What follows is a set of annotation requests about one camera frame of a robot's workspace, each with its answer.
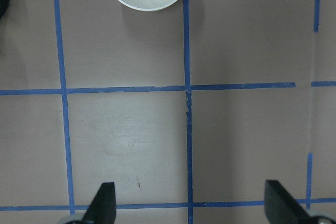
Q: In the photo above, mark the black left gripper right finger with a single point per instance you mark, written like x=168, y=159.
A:
x=280, y=207

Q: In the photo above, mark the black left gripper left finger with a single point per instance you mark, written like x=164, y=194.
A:
x=103, y=208

